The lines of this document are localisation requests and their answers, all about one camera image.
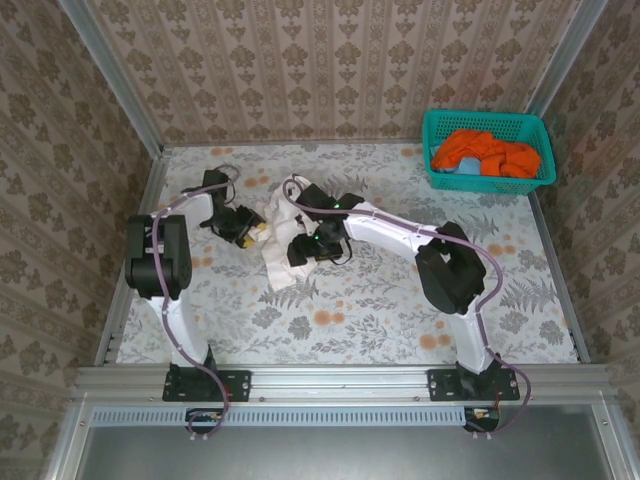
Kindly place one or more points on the light blue t-shirt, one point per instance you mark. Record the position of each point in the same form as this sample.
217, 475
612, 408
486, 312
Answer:
467, 167

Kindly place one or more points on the white t-shirt with robot print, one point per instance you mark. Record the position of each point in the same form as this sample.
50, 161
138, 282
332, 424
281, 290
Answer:
280, 235

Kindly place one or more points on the floral table cover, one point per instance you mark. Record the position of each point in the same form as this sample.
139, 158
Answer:
350, 325

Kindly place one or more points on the aluminium frame side rail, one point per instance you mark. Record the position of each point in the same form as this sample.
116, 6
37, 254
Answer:
579, 345
113, 325

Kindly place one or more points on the orange t-shirt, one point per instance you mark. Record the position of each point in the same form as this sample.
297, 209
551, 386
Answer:
505, 157

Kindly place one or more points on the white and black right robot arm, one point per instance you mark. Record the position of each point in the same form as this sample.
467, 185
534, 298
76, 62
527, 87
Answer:
450, 270

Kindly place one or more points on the teal plastic basket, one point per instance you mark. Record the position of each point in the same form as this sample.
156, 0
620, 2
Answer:
500, 186

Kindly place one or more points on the aluminium frame post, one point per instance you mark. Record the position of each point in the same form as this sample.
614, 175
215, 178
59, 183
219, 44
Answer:
570, 50
111, 75

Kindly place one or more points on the grey metal panel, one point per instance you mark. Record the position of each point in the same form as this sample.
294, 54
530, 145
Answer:
325, 455

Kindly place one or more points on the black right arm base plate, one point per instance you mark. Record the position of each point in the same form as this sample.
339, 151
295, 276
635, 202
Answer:
442, 387

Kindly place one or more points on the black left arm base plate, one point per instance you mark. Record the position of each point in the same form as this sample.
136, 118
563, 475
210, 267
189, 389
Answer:
235, 385

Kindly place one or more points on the aluminium frame cross rail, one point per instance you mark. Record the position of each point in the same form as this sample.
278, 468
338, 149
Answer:
340, 382

